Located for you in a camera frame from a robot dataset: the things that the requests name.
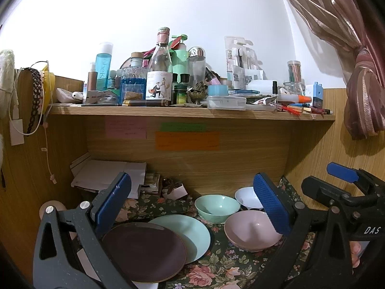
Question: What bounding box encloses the pink bowl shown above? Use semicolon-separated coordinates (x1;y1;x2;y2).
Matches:
224;210;282;252

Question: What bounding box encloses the white bowl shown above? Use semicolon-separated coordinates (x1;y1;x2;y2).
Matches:
235;187;263;210

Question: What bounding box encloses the dark brown plate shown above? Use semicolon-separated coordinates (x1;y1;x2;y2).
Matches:
103;223;187;283

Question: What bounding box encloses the mint green bowl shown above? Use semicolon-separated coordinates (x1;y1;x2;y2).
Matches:
194;194;241;224

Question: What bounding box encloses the mint green plate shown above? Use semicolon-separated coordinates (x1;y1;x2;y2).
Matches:
149;214;211;264

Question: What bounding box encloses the person right hand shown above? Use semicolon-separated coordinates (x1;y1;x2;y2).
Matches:
350;241;361;268

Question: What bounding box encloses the stack of white papers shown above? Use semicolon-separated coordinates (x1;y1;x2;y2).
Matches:
70;153;147;199

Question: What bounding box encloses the small white box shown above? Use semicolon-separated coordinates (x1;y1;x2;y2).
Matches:
162;183;188;200

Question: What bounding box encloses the clear plastic case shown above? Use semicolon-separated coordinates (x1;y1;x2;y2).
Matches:
207;95;247;110

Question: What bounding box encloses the pink sticky note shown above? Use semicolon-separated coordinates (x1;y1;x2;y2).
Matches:
105;116;147;140

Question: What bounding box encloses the wooden shelf board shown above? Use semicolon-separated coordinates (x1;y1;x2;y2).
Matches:
50;106;335;121

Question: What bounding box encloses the orange sticky note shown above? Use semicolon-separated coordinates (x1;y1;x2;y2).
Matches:
155;132;221;151

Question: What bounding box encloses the light blue round tin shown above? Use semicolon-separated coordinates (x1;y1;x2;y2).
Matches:
207;84;228;97

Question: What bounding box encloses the pink striped curtain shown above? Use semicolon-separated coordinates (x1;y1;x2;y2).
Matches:
289;0;384;140

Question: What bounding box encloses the green sticky note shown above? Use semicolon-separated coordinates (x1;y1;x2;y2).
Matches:
160;122;207;132

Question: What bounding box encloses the black beaded headband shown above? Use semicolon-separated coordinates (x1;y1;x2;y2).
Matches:
26;67;43;134

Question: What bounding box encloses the silver cap clear bottle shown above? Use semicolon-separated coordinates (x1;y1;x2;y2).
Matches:
188;46;206;86

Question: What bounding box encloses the square blue perfume bottle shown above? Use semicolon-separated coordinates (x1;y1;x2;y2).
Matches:
120;67;147;104

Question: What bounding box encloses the clear wine bottle fox label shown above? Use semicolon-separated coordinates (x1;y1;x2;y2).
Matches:
146;27;173;101

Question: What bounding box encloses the blue liquid spray bottle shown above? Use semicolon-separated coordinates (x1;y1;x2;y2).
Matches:
95;44;113;91

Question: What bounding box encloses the mint green pump bottle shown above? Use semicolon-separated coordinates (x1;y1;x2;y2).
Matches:
169;34;189;82

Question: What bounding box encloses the white charger with cable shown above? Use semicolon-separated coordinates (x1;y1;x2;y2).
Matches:
8;60;53;145

